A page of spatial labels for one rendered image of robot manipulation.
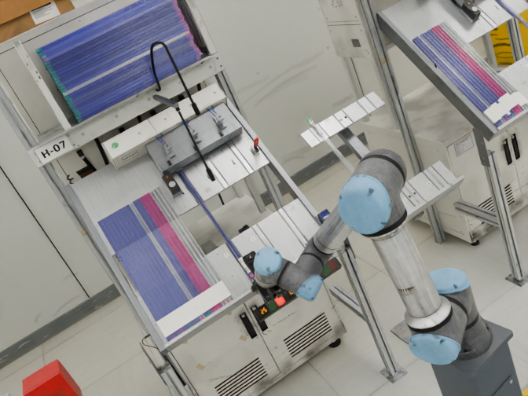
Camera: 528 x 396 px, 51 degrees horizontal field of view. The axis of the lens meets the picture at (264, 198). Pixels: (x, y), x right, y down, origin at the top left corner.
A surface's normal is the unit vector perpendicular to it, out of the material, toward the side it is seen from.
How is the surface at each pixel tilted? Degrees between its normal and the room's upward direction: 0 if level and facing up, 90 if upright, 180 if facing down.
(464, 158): 90
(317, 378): 0
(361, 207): 82
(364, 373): 0
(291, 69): 90
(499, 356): 90
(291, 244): 43
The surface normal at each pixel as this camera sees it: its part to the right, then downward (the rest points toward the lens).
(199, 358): 0.41, 0.25
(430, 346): -0.38, 0.66
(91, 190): 0.00, -0.44
